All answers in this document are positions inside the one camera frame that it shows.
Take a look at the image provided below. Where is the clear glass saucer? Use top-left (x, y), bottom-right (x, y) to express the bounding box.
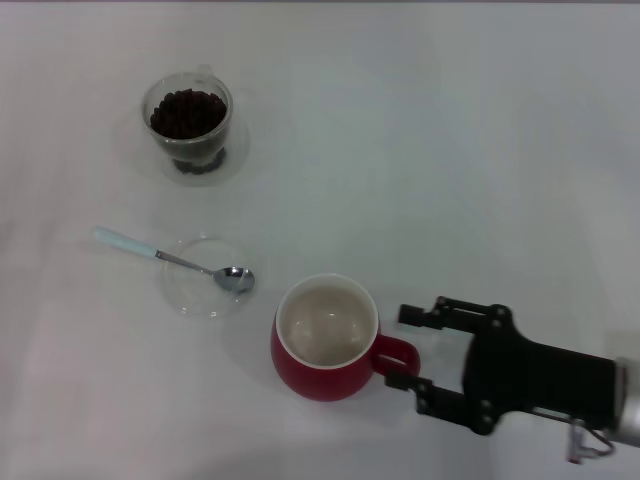
top-left (162, 231), bottom-right (255, 320)

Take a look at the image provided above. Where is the red ceramic mug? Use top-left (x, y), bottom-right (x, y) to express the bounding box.
top-left (270, 272), bottom-right (422, 402)

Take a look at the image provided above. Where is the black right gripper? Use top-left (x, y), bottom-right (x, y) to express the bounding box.
top-left (384, 296), bottom-right (621, 437)

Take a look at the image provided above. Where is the blue handled metal spoon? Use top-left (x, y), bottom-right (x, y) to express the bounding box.
top-left (93, 226), bottom-right (256, 295)

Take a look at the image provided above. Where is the pile of coffee beans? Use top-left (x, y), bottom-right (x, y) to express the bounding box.
top-left (149, 88), bottom-right (227, 175)

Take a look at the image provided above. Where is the clear glass cup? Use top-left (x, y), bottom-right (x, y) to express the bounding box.
top-left (140, 63), bottom-right (234, 176)

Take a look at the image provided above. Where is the thin red cable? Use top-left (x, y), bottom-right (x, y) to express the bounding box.
top-left (532, 407), bottom-right (617, 465)

